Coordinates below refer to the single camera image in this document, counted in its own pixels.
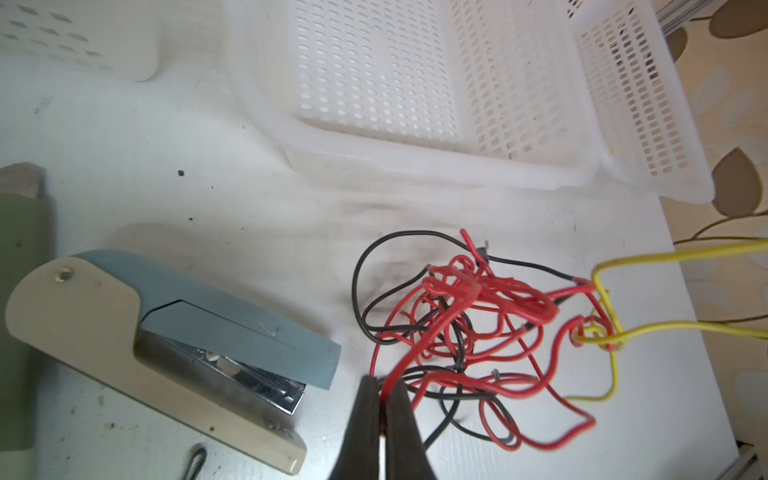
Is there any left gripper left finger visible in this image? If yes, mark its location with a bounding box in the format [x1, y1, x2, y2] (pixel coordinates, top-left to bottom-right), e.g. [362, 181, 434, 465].
[329, 376, 381, 480]

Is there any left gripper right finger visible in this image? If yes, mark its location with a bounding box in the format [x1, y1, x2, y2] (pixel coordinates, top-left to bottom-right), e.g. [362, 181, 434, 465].
[384, 380, 436, 480]

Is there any red cable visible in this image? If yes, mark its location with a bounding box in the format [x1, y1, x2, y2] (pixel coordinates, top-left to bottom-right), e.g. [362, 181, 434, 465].
[368, 227, 619, 452]

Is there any black cable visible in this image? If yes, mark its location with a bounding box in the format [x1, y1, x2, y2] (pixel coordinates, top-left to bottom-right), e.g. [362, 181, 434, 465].
[351, 230, 592, 451]

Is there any yellow cable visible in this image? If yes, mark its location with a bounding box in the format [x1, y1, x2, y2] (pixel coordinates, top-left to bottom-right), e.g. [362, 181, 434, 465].
[563, 237, 768, 403]

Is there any middle white plastic basket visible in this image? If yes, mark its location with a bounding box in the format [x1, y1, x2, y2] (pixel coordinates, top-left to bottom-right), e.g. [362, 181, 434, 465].
[222, 0, 606, 190]

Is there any white plastic basket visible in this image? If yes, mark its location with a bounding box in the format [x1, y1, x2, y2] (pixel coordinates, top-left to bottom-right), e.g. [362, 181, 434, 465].
[564, 1, 715, 204]
[222, 0, 606, 190]
[1, 0, 160, 82]

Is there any right white plastic basket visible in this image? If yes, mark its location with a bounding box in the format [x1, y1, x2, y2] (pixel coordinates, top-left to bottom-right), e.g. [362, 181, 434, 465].
[564, 1, 715, 204]

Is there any left white plastic basket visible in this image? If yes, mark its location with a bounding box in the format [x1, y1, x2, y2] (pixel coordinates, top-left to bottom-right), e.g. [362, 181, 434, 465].
[1, 0, 160, 82]

